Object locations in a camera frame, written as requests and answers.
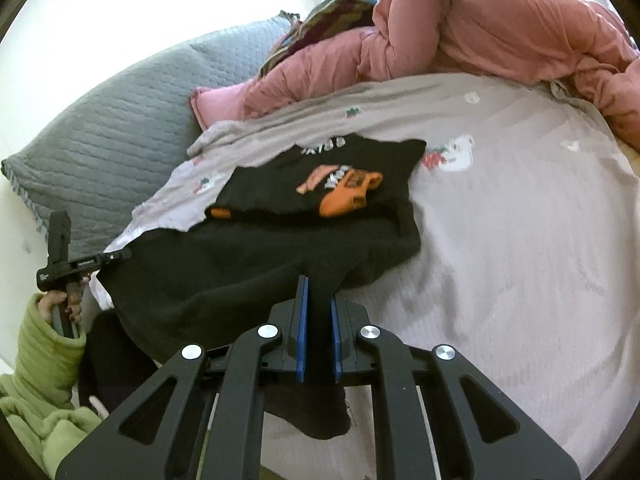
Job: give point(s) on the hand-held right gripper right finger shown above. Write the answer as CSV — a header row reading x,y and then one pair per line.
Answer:
x,y
336,342

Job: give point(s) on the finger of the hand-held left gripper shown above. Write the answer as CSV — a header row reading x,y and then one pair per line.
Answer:
x,y
102,260

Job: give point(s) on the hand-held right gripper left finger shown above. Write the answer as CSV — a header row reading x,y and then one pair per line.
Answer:
x,y
301,335

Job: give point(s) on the black sweater with orange cuffs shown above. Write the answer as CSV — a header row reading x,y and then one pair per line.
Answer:
x,y
225,270

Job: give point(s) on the person's left forearm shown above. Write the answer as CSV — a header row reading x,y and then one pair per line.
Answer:
x,y
45,360

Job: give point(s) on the person's left hand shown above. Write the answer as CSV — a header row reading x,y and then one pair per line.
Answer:
x,y
47,305

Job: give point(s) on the person's black pants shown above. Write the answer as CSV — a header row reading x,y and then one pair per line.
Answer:
x,y
105,360

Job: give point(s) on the grey quilted pillow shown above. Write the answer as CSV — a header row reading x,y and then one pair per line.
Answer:
x,y
125,125

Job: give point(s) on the lilac printed blanket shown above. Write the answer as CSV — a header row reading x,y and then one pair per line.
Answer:
x,y
500,260

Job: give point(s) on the pink frilled pillow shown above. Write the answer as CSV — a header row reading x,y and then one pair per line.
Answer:
x,y
220,102

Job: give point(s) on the striped teal brown cloth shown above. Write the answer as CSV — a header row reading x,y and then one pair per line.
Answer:
x,y
320,17

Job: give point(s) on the pink duvet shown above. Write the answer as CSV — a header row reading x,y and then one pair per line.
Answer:
x,y
500,25

